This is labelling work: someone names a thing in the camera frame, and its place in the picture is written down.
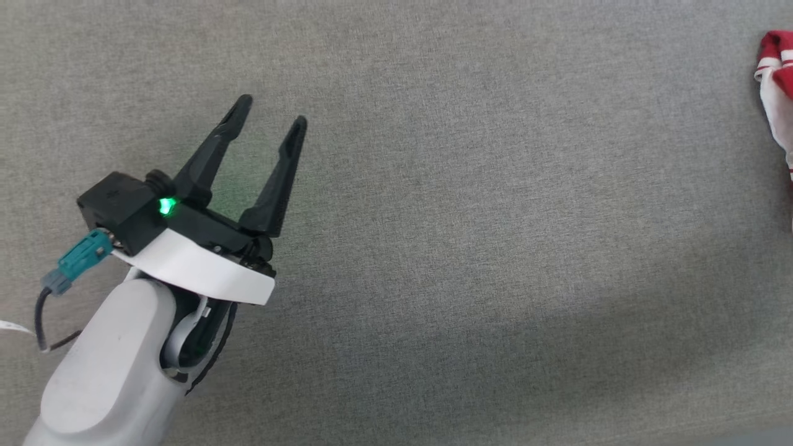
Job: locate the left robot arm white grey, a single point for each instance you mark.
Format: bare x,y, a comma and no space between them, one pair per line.
111,371

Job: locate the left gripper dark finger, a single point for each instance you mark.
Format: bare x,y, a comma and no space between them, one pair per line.
207,164
279,186

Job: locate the red garment with white stripes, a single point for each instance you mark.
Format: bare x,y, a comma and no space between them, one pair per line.
779,93

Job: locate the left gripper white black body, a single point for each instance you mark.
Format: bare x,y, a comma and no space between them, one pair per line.
204,266

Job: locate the grey fabric sofa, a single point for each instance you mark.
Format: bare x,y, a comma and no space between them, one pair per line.
464,217

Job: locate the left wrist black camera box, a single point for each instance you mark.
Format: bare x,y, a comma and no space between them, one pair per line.
118,207

